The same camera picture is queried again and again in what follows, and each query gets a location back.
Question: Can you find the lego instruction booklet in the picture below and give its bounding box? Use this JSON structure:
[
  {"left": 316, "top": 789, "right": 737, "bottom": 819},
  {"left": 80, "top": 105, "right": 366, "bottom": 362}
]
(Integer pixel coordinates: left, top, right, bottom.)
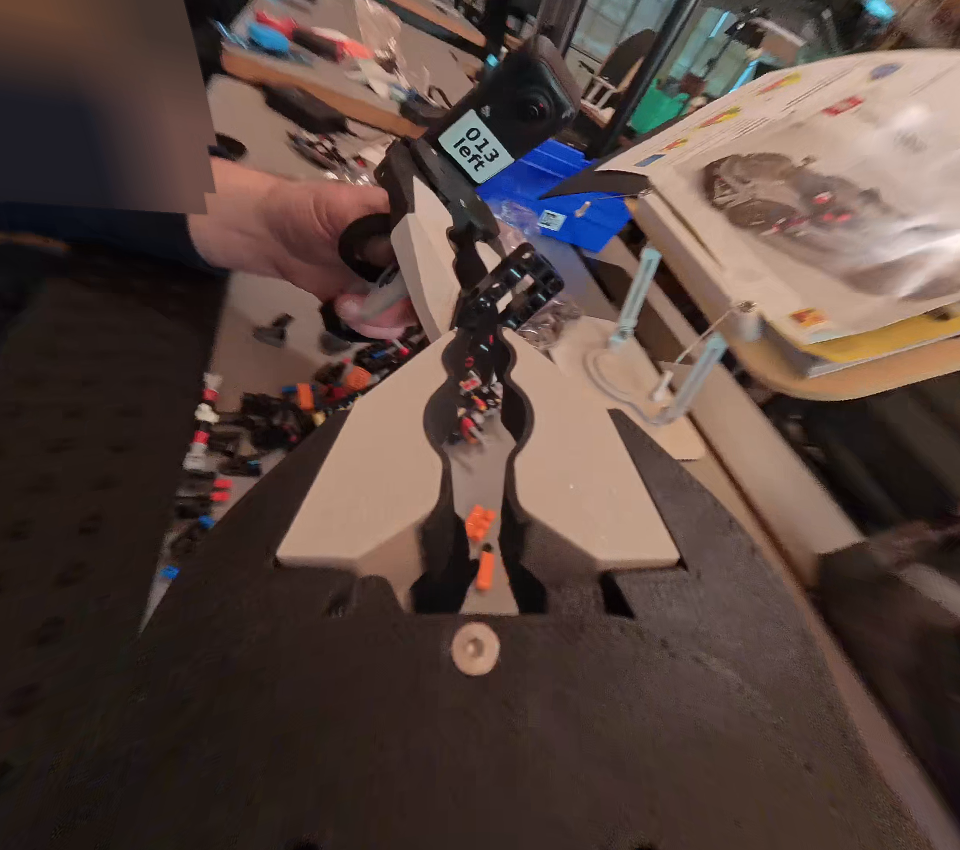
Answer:
[{"left": 540, "top": 48, "right": 960, "bottom": 379}]

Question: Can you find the clear bag of lego pieces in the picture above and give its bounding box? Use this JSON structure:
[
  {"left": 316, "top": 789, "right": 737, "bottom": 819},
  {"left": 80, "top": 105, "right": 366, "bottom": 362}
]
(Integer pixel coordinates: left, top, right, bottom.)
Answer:
[{"left": 517, "top": 299, "right": 582, "bottom": 349}]

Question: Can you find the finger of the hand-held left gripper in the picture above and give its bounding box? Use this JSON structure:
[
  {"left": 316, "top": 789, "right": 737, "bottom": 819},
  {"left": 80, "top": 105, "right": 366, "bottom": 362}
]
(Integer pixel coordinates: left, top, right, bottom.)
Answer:
[
  {"left": 476, "top": 231, "right": 520, "bottom": 270},
  {"left": 393, "top": 179, "right": 471, "bottom": 339}
]

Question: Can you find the black power adapter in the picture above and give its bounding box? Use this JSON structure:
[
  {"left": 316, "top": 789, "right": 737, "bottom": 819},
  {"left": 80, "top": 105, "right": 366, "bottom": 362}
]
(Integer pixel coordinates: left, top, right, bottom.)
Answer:
[{"left": 262, "top": 87, "right": 350, "bottom": 131}]

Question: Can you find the black perforated mat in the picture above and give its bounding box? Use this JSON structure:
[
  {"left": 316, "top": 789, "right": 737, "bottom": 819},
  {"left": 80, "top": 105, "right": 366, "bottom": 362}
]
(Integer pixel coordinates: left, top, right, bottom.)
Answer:
[{"left": 0, "top": 250, "right": 226, "bottom": 850}]

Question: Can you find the person's left hand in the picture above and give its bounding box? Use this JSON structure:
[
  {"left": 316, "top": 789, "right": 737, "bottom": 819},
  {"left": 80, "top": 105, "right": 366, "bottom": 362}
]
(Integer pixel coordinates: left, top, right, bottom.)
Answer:
[{"left": 187, "top": 159, "right": 421, "bottom": 343}]

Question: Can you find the blue bin with tag label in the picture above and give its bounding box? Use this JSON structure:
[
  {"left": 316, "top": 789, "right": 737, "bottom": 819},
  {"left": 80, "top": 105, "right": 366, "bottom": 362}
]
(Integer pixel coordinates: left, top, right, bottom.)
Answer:
[{"left": 476, "top": 141, "right": 631, "bottom": 253}]

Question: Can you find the white book stand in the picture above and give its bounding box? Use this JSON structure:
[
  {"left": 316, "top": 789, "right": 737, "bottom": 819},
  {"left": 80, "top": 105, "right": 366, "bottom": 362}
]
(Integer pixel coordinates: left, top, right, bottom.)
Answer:
[{"left": 555, "top": 190, "right": 960, "bottom": 461}]

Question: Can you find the black lego frame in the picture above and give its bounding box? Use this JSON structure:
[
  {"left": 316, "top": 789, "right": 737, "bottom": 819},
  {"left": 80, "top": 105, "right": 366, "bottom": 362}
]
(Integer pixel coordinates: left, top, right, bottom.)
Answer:
[{"left": 448, "top": 241, "right": 567, "bottom": 341}]

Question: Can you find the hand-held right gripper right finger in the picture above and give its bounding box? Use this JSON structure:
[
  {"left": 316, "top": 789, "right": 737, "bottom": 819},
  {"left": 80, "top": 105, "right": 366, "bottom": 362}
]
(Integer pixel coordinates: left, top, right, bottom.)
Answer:
[{"left": 496, "top": 329, "right": 682, "bottom": 615}]

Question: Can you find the wooden desk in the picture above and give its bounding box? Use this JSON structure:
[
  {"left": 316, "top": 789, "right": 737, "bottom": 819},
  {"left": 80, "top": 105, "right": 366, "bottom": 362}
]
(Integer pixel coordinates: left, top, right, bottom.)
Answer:
[{"left": 221, "top": 0, "right": 489, "bottom": 139}]

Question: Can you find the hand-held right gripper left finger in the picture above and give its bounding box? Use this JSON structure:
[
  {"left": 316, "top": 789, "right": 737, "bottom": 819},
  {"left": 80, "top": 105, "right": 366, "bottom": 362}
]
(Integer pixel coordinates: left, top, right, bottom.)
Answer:
[{"left": 276, "top": 333, "right": 475, "bottom": 615}]

